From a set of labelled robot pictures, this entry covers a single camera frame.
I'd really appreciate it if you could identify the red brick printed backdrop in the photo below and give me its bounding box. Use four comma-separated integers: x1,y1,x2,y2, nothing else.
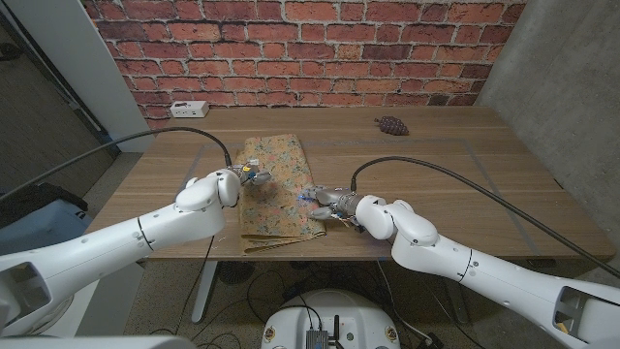
80,0,528,135

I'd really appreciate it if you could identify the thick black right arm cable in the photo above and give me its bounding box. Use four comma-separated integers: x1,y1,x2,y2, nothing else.
350,155,620,280

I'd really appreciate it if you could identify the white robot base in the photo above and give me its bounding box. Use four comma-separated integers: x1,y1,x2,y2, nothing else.
261,289,402,349

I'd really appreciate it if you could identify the grey electronics box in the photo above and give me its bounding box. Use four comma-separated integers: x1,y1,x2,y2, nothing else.
304,329,331,349

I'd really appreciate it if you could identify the black floor fan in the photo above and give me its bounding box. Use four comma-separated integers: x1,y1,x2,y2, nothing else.
216,261,256,286

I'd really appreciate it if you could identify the grey table leg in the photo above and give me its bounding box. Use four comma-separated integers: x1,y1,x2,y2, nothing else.
443,278,470,325

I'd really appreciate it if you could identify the floral kraft wrapping paper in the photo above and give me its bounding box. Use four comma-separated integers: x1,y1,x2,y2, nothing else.
234,134,327,254

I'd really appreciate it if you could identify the black cloth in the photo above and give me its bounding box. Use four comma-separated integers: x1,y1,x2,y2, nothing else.
0,182,89,229

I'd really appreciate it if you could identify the white power strip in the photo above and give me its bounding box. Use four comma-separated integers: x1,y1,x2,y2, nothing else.
169,100,210,119

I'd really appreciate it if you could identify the thin black left wrist cable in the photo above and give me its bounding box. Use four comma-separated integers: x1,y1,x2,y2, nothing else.
171,235,217,335

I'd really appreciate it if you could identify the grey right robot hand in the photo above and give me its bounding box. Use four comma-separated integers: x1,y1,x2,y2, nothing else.
298,184,364,223

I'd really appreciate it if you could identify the brown pinecone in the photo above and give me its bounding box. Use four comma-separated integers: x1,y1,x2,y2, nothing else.
374,114,411,137

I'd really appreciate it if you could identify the white floor cable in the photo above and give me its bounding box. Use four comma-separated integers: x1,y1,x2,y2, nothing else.
376,260,435,343

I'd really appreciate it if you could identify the white table leg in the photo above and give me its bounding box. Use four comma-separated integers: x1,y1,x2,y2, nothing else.
191,261,219,324

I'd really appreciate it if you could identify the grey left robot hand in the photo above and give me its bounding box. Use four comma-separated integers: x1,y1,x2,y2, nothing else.
230,158,273,188

